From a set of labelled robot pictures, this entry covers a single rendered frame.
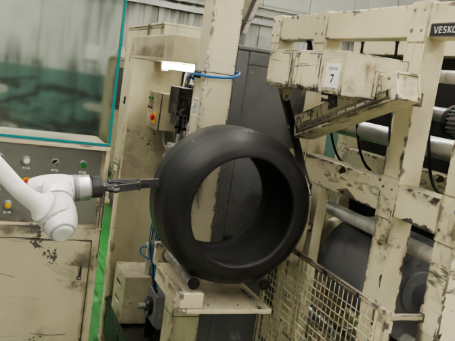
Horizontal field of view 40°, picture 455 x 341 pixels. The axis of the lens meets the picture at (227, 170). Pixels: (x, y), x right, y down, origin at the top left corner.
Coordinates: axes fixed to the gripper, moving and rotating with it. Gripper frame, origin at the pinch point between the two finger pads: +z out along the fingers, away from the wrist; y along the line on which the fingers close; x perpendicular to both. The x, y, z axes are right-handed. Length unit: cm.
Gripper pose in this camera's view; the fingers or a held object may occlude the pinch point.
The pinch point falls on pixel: (148, 183)
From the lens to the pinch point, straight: 223.2
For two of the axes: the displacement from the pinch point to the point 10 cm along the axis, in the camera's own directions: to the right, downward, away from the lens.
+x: -0.1, 9.8, 1.9
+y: -3.5, -1.9, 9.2
